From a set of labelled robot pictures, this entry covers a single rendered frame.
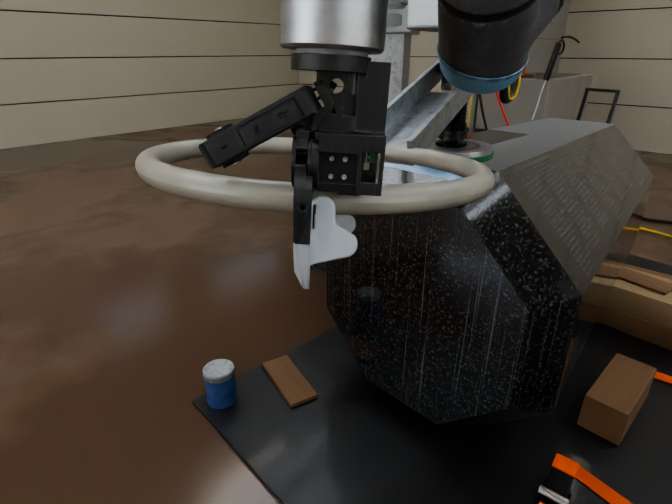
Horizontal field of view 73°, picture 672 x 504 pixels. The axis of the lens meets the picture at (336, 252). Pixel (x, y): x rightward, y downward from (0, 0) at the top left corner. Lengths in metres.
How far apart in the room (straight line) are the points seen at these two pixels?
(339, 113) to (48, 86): 6.58
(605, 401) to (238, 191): 1.36
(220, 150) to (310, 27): 0.13
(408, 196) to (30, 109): 6.56
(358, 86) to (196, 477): 1.23
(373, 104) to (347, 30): 0.07
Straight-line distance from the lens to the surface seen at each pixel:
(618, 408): 1.61
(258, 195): 0.44
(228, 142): 0.42
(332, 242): 0.42
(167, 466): 1.50
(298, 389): 1.61
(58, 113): 6.97
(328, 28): 0.39
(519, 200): 1.13
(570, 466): 1.47
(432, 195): 0.47
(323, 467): 1.40
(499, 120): 4.54
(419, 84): 1.14
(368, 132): 0.41
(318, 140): 0.41
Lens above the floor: 1.08
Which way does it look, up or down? 24 degrees down
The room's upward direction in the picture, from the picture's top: straight up
